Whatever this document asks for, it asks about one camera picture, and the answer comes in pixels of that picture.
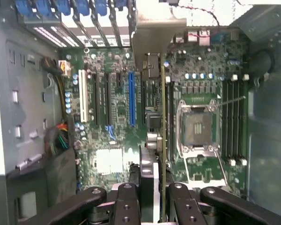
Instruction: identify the CPU socket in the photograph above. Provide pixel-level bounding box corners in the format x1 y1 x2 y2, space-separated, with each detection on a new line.
177 99 221 157

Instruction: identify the yellow and black power cable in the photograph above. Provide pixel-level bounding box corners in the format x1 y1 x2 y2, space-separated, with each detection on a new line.
41 57 68 119

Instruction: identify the blue slot retention clip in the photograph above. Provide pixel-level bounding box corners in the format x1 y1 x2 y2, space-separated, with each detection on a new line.
36 0 53 17
15 0 35 18
95 0 108 16
76 0 90 16
57 0 72 16
114 0 130 10

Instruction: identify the green motherboard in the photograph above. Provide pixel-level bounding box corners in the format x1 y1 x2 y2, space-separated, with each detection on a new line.
58 30 249 195

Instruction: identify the red and black wire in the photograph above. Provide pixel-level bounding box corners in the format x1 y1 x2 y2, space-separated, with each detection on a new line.
177 3 221 27

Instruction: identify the grey PC case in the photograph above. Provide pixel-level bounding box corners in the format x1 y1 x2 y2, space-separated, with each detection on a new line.
0 0 281 225

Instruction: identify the multicolour wire bundle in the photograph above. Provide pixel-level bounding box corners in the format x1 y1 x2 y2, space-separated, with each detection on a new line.
44 121 69 156

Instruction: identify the silver chipset heatsink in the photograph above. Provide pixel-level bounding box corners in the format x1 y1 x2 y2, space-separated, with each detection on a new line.
96 147 124 174

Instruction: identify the long black expansion slot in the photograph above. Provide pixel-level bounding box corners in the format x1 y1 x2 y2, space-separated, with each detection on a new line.
169 81 175 163
105 74 112 125
93 74 101 125
141 79 147 125

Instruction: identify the socket locking lever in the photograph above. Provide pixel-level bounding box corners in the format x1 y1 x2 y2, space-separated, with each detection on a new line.
221 95 246 106
215 150 228 186

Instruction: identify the white expansion slot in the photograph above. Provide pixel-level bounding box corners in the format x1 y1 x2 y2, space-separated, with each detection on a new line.
79 69 89 122

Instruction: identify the white power connector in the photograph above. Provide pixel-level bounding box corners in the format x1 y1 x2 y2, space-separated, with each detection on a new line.
58 60 72 77

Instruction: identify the blue expansion slot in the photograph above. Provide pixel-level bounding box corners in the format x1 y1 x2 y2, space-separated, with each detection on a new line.
128 71 136 128

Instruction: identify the black RAM slot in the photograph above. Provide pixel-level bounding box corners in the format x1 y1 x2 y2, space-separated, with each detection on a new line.
222 79 228 162
234 79 240 162
228 75 237 166
240 74 249 166

